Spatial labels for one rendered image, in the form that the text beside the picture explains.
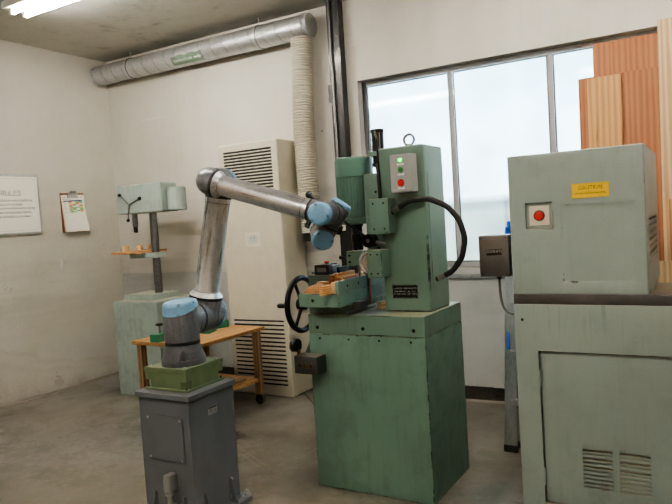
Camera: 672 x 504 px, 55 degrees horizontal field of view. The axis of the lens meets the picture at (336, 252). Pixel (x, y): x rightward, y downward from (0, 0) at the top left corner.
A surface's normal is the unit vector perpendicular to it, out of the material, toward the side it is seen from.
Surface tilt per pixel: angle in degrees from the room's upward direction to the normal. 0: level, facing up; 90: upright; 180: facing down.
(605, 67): 88
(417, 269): 90
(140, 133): 90
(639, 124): 87
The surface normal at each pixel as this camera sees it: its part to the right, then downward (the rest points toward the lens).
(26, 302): 0.87, -0.03
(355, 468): -0.51, 0.07
